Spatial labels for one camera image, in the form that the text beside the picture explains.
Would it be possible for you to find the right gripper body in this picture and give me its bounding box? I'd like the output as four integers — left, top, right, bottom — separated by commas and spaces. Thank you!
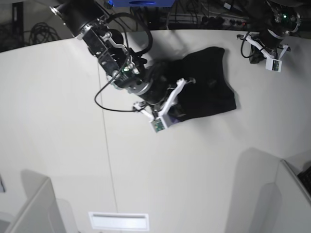
139, 65, 185, 133

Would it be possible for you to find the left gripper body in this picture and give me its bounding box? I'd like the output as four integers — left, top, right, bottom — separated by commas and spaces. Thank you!
245, 29, 291, 72

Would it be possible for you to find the black T-shirt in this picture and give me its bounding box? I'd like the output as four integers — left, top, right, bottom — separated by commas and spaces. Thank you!
154, 47, 237, 122

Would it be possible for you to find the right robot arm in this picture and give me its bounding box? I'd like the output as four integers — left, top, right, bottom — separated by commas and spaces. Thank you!
50, 0, 195, 133

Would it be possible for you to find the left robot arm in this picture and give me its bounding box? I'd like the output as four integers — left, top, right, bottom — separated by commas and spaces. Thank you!
237, 0, 301, 72

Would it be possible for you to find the blue box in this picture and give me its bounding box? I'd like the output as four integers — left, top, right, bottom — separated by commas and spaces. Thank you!
107, 0, 175, 7

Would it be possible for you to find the black keyboard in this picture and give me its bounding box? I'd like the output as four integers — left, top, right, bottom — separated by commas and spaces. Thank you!
297, 163, 311, 197

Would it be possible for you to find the white desk partition left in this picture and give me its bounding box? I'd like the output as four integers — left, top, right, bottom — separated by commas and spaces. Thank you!
0, 170, 67, 233

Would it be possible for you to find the white desk partition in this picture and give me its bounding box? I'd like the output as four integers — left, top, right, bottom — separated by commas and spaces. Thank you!
0, 170, 67, 233
254, 160, 311, 233

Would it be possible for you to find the white desk partition right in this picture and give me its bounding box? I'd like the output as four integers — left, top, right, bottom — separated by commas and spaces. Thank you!
254, 160, 311, 233

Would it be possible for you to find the black coiled cable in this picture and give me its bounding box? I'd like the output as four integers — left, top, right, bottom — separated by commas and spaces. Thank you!
26, 22, 61, 46

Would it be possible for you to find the white cable grommet plate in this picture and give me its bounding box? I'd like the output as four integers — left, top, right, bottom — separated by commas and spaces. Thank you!
88, 212, 150, 231

